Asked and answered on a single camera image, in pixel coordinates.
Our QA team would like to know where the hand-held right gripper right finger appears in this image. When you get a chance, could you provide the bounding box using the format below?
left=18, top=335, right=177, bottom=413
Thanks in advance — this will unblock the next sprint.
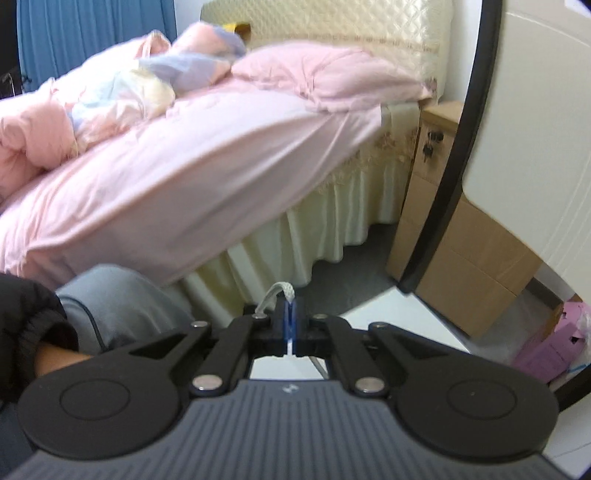
left=293, top=296, right=441, bottom=398

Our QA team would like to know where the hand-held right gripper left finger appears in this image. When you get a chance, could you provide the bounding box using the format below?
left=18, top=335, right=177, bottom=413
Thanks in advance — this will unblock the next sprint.
left=129, top=298, right=291, bottom=398

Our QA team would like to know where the blue curtain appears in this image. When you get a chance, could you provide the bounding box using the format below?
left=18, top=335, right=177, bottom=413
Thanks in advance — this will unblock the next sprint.
left=16, top=0, right=178, bottom=90

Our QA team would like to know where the wooden nightstand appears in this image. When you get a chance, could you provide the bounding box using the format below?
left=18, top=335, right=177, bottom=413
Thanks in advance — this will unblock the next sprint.
left=387, top=100, right=543, bottom=337

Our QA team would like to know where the pink bed sheet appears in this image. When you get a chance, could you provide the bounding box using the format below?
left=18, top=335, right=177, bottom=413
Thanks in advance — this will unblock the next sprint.
left=0, top=78, right=384, bottom=289

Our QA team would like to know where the cream bed skirt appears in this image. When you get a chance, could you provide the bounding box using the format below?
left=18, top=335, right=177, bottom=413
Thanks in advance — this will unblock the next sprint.
left=185, top=102, right=423, bottom=315

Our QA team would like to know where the dark key bunch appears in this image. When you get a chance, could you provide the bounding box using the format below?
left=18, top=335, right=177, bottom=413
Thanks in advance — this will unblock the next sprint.
left=422, top=131, right=444, bottom=162

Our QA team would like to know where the pink cardboard box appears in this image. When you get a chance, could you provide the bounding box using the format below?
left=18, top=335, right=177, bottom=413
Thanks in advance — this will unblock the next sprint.
left=512, top=300, right=591, bottom=384

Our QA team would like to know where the white chair with black frame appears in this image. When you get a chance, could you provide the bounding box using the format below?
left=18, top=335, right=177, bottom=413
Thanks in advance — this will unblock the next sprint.
left=344, top=0, right=591, bottom=411

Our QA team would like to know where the white shoelace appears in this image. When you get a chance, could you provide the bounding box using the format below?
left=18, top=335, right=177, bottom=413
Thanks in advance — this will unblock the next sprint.
left=253, top=282, right=331, bottom=381

